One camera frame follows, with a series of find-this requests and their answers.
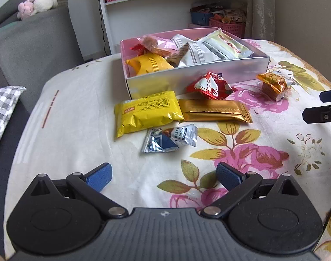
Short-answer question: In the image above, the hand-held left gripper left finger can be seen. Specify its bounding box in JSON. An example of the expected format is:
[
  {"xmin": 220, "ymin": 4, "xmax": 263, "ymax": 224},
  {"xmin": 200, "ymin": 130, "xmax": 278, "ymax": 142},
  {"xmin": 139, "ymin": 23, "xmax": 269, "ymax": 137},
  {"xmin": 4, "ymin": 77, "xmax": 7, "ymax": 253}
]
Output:
[{"xmin": 26, "ymin": 162, "xmax": 129, "ymax": 219}]

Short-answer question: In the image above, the blue box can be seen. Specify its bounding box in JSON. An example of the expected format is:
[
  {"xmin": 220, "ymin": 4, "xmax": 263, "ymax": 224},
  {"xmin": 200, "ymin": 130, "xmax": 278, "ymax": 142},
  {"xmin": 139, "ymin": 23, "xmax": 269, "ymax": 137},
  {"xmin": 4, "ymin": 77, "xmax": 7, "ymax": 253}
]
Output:
[{"xmin": 191, "ymin": 11, "xmax": 213, "ymax": 26}]

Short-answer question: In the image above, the pale green white packet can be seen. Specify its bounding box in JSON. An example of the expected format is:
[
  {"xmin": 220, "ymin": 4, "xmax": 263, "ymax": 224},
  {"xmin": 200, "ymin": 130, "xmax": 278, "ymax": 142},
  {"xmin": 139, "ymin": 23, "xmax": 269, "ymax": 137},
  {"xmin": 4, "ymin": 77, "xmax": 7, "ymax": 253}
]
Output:
[{"xmin": 201, "ymin": 28, "xmax": 254, "ymax": 59}]

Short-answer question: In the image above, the grey sofa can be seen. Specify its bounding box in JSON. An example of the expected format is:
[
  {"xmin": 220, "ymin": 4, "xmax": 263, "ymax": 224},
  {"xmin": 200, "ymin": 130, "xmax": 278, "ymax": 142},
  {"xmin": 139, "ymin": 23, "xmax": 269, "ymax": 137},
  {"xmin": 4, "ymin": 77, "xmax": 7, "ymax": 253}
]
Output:
[{"xmin": 0, "ymin": 0, "xmax": 86, "ymax": 251}]

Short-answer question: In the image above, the pale floral curtain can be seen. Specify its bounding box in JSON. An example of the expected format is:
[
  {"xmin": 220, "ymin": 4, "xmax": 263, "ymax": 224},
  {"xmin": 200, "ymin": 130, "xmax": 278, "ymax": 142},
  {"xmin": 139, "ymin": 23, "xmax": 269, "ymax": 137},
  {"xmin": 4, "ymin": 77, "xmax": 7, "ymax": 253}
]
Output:
[{"xmin": 245, "ymin": 0, "xmax": 276, "ymax": 41}]

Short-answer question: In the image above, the silver blue chocolate packet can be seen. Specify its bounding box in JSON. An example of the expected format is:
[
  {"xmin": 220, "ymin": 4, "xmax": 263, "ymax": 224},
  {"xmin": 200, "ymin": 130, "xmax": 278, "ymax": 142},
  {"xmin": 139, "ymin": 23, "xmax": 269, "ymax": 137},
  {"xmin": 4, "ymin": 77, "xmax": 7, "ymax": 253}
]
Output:
[{"xmin": 141, "ymin": 124, "xmax": 199, "ymax": 154}]

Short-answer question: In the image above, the black power cable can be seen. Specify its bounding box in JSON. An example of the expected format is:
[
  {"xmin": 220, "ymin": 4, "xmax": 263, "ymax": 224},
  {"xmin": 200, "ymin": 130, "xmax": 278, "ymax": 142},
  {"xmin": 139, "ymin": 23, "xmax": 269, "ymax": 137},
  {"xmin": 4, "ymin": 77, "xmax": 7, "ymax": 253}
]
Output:
[{"xmin": 99, "ymin": 3, "xmax": 113, "ymax": 55}]

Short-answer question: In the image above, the large pink plastic basket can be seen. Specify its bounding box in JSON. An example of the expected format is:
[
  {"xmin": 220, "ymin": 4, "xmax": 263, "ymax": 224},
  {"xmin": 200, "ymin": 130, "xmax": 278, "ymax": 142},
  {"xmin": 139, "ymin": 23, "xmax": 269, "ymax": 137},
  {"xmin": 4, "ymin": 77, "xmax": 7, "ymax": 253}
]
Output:
[{"xmin": 209, "ymin": 18, "xmax": 246, "ymax": 38}]

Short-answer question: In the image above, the orange cracker packet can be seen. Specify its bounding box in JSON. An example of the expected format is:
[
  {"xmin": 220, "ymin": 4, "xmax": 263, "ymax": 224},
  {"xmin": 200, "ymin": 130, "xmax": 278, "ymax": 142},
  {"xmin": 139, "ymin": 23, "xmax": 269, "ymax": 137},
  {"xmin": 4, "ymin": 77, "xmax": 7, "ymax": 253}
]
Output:
[{"xmin": 256, "ymin": 72, "xmax": 289, "ymax": 102}]

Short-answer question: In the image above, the pink cardboard box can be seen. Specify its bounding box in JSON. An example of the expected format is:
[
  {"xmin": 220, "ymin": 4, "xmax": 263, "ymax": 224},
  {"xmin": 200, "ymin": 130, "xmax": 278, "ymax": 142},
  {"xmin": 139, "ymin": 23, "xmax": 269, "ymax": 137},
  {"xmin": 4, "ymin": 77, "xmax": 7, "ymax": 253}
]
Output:
[{"xmin": 120, "ymin": 27, "xmax": 271, "ymax": 99}]

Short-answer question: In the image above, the gold bar packet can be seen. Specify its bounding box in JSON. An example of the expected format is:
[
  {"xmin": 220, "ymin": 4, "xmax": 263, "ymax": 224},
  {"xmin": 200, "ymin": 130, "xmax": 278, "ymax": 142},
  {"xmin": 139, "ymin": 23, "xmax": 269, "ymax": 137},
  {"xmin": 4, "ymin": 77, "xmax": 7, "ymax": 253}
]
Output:
[{"xmin": 178, "ymin": 99, "xmax": 253, "ymax": 124}]

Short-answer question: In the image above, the grey checkered cushion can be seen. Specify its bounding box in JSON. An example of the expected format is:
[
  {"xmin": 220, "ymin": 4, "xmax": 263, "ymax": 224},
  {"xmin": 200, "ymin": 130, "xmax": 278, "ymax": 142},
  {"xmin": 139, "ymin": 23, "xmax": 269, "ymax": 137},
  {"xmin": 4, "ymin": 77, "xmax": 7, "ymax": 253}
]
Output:
[{"xmin": 0, "ymin": 85, "xmax": 27, "ymax": 164}]

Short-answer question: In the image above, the white shelf unit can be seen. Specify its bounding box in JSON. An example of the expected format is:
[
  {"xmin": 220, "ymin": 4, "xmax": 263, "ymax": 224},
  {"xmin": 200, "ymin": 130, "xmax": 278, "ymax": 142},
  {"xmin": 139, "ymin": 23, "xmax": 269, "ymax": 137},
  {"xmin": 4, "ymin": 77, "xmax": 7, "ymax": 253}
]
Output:
[{"xmin": 95, "ymin": 0, "xmax": 253, "ymax": 55}]

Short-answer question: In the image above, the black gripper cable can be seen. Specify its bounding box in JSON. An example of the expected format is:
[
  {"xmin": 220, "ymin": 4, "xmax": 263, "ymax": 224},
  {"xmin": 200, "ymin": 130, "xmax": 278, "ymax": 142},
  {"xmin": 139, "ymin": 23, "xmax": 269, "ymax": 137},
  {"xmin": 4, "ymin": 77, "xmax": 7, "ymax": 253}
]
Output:
[{"xmin": 321, "ymin": 198, "xmax": 331, "ymax": 234}]

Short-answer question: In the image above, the pink snack packet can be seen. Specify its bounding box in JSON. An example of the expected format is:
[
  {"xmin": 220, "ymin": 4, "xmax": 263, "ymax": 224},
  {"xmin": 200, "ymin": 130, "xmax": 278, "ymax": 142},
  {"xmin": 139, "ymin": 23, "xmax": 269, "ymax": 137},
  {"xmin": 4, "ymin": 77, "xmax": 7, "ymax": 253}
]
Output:
[{"xmin": 141, "ymin": 34, "xmax": 179, "ymax": 57}]

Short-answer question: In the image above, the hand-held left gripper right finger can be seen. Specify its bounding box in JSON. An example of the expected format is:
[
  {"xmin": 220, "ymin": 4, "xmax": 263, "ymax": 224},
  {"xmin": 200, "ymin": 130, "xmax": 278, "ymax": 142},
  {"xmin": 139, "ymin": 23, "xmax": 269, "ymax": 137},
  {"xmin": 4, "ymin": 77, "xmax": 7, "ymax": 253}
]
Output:
[{"xmin": 200, "ymin": 162, "xmax": 302, "ymax": 219}]

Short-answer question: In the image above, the pink white plush toy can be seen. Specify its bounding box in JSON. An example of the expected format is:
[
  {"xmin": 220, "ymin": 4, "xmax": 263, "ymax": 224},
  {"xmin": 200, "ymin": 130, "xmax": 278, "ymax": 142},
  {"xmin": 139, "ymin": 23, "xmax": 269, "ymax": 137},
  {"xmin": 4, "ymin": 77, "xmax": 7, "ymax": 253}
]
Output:
[{"xmin": 17, "ymin": 0, "xmax": 58, "ymax": 20}]

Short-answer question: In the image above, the flat yellow snack packet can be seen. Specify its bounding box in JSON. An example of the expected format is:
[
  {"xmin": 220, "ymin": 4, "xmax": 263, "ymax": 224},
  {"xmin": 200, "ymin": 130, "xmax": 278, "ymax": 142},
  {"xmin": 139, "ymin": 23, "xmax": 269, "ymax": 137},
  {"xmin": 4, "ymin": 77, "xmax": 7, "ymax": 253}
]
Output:
[{"xmin": 114, "ymin": 90, "xmax": 184, "ymax": 141}]

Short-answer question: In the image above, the red snack packet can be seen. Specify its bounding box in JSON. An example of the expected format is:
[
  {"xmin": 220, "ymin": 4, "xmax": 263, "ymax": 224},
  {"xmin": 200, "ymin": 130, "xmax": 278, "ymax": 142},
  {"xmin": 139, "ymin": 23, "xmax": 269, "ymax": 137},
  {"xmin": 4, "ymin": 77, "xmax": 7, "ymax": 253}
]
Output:
[
  {"xmin": 186, "ymin": 71, "xmax": 238, "ymax": 100},
  {"xmin": 130, "ymin": 43, "xmax": 148, "ymax": 55}
]

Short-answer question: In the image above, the yellow pillow snack packet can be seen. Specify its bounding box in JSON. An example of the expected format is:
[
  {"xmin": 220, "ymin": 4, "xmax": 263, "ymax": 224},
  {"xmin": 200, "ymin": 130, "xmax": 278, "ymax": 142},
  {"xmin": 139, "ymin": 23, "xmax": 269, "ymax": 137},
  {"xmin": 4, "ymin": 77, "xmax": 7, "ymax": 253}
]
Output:
[
  {"xmin": 165, "ymin": 45, "xmax": 190, "ymax": 68},
  {"xmin": 126, "ymin": 54, "xmax": 175, "ymax": 77}
]

